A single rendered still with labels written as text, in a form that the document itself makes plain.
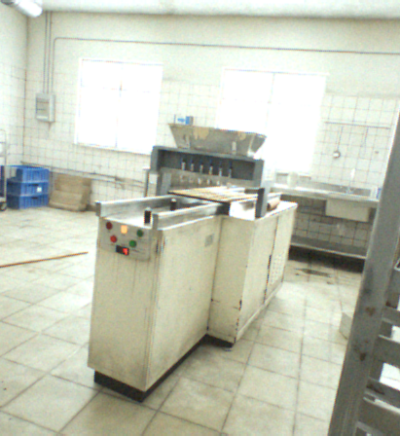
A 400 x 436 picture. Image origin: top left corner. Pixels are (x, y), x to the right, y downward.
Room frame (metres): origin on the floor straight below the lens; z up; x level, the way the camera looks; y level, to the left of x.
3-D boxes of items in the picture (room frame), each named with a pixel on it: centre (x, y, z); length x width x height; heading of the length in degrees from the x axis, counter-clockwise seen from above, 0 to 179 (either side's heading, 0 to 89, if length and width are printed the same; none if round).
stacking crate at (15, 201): (5.80, 2.72, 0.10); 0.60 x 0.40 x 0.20; 161
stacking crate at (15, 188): (5.80, 2.72, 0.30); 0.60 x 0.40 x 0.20; 164
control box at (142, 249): (1.58, 0.30, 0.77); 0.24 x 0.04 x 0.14; 66
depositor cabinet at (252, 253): (2.81, -0.25, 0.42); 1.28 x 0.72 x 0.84; 156
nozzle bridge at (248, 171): (2.37, -0.05, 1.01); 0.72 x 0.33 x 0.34; 66
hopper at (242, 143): (2.37, -0.05, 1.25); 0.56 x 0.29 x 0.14; 66
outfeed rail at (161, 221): (2.42, -0.23, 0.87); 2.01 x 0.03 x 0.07; 156
